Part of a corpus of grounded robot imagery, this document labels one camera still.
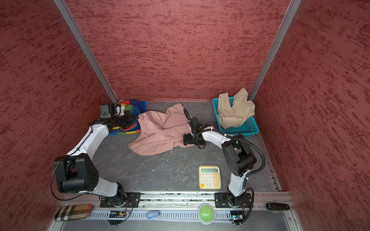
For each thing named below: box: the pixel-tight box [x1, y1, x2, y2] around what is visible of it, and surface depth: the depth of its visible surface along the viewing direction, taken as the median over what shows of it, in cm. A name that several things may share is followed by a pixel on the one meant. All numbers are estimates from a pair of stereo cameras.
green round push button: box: [197, 202, 216, 225], surface depth 71 cm
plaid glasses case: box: [54, 204, 93, 222], surface depth 70 cm
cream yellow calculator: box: [198, 165, 222, 190], surface depth 81 cm
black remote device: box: [265, 202, 290, 211], surface depth 72 cm
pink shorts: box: [128, 102, 196, 156], surface depth 94 cm
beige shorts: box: [217, 87, 256, 129], surface depth 109 cm
